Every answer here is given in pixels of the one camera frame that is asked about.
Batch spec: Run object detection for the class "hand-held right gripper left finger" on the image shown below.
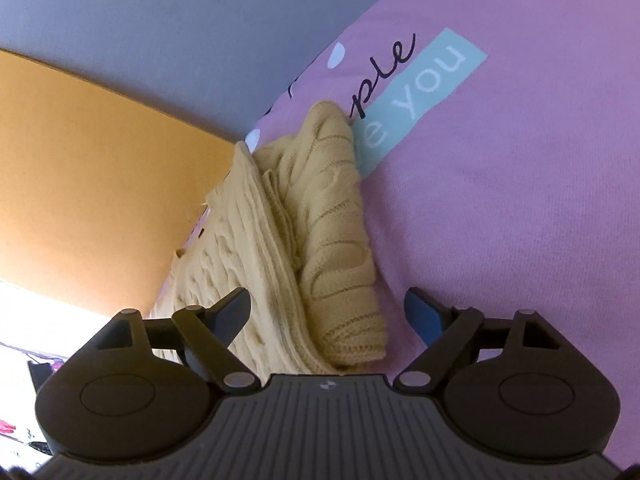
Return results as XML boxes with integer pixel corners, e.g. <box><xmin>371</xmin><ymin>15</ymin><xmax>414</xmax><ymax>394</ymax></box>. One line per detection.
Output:
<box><xmin>92</xmin><ymin>287</ymin><xmax>256</xmax><ymax>393</ymax></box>

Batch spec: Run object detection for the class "yellow cable knit cardigan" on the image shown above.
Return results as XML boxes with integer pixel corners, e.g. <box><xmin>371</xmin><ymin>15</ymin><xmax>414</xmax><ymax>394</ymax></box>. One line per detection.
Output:
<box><xmin>145</xmin><ymin>100</ymin><xmax>391</xmax><ymax>377</ymax></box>

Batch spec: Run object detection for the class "dark object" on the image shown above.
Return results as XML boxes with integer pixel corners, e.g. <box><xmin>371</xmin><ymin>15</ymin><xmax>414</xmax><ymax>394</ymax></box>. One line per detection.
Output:
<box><xmin>27</xmin><ymin>355</ymin><xmax>68</xmax><ymax>392</ymax></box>

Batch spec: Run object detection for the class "printed purple bed sheet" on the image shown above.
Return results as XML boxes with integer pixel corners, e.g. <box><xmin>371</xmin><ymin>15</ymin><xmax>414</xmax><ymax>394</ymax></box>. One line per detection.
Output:
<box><xmin>150</xmin><ymin>0</ymin><xmax>640</xmax><ymax>461</ymax></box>

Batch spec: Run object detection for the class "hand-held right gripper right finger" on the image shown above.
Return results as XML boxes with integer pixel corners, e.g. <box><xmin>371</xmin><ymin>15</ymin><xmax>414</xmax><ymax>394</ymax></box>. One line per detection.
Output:
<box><xmin>394</xmin><ymin>287</ymin><xmax>558</xmax><ymax>396</ymax></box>

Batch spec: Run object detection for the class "orange headboard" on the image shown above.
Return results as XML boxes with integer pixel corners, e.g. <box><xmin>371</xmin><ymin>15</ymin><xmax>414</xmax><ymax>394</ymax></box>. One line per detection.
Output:
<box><xmin>0</xmin><ymin>49</ymin><xmax>247</xmax><ymax>322</ymax></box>

